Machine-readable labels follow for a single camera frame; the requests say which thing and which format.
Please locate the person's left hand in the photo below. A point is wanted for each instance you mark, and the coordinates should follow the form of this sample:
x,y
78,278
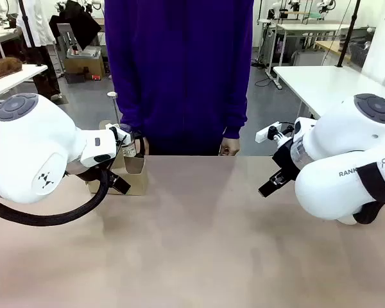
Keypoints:
x,y
231,147

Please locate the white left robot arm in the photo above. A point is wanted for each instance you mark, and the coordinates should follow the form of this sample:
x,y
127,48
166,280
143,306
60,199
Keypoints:
x,y
35,144

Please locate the purple hoodie torso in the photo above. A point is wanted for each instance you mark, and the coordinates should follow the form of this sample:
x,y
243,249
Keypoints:
x,y
179,70

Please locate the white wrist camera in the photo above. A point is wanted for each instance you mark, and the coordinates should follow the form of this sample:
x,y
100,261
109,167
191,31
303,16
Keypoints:
x,y
115,131
269,132

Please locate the brown furry item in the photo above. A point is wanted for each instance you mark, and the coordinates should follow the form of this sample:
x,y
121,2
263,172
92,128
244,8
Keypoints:
x,y
3,68

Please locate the large white table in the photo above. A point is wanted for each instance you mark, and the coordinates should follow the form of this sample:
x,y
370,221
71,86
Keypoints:
x,y
324,83

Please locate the white table with brown fur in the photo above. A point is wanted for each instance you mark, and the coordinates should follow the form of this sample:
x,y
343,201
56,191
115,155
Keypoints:
x,y
16,78

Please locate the white metal frame desk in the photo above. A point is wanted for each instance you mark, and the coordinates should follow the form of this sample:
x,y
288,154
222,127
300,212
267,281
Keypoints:
x,y
304,29

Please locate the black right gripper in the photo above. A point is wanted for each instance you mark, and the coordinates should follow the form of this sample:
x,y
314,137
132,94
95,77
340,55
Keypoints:
x,y
285,158

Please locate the person in white coat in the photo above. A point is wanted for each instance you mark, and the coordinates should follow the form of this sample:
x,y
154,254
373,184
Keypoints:
x,y
38,35

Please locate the person's right hand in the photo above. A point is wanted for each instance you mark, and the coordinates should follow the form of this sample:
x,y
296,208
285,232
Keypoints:
x,y
143,146

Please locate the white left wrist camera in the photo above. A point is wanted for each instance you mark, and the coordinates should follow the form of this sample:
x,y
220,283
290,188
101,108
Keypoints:
x,y
115,131

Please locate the black stand pole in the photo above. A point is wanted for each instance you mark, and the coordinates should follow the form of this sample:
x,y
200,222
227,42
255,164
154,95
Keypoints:
x,y
349,32

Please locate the small white round stool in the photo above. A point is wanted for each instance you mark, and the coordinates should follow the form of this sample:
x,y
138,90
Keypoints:
x,y
112,94

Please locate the person's right forearm purple sleeve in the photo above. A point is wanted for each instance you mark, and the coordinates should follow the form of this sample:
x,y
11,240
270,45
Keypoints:
x,y
128,102

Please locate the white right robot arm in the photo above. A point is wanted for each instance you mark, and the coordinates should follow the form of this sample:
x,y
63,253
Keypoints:
x,y
340,144

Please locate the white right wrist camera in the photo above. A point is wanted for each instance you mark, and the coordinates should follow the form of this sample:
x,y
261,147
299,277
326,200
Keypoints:
x,y
269,132

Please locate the small cardboard box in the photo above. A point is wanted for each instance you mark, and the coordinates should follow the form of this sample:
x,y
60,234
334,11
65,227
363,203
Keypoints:
x,y
138,183

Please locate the grey device on box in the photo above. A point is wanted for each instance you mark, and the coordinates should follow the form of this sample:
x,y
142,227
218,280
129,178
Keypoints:
x,y
83,53

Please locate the cardboard box on floor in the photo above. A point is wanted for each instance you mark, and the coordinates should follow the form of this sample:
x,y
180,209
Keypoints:
x,y
85,67

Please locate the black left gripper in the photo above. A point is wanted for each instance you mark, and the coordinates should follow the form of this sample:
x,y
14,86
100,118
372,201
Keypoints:
x,y
90,174

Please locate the black hanging cloth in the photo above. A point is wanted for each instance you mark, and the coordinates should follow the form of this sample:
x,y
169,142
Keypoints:
x,y
75,22

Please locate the person's left forearm purple sleeve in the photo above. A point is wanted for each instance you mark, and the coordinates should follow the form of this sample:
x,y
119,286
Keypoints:
x,y
235,109

